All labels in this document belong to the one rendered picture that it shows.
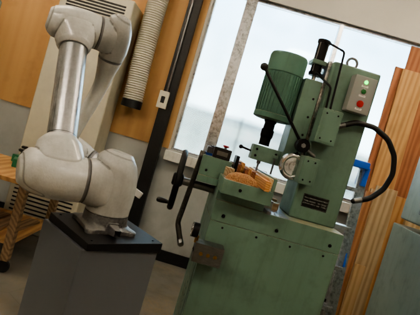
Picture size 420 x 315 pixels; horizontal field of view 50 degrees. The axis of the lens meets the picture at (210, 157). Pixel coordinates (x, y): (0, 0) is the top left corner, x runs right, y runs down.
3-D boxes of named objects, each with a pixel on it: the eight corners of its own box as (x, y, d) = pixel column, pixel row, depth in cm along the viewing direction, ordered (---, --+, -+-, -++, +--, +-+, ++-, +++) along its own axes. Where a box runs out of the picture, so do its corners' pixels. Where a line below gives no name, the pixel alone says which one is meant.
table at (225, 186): (195, 172, 241) (198, 160, 241) (249, 187, 243) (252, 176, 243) (197, 186, 181) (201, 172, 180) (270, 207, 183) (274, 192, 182)
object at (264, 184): (242, 174, 243) (245, 166, 242) (246, 175, 243) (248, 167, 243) (264, 190, 176) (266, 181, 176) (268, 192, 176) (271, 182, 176)
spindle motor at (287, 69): (250, 115, 219) (268, 53, 218) (284, 125, 221) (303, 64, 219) (255, 114, 202) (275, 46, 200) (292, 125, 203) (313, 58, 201)
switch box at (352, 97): (340, 110, 201) (351, 75, 201) (362, 116, 202) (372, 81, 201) (345, 109, 195) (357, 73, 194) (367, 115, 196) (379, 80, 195)
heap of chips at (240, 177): (224, 176, 191) (226, 167, 191) (255, 185, 192) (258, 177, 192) (225, 178, 182) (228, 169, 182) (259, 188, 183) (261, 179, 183)
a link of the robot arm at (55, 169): (89, 195, 145) (15, 184, 135) (75, 209, 158) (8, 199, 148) (108, 7, 176) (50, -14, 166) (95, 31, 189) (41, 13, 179)
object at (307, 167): (292, 180, 202) (299, 154, 202) (307, 184, 203) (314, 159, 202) (297, 182, 193) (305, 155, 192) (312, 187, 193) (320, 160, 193)
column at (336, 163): (278, 207, 226) (320, 67, 222) (320, 219, 227) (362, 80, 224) (288, 215, 203) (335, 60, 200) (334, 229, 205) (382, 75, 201)
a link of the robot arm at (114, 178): (134, 221, 157) (150, 160, 155) (82, 214, 148) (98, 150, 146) (122, 207, 171) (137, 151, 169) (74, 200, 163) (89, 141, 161)
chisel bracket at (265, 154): (246, 160, 215) (252, 142, 215) (274, 168, 216) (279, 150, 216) (249, 161, 208) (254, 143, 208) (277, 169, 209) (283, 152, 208)
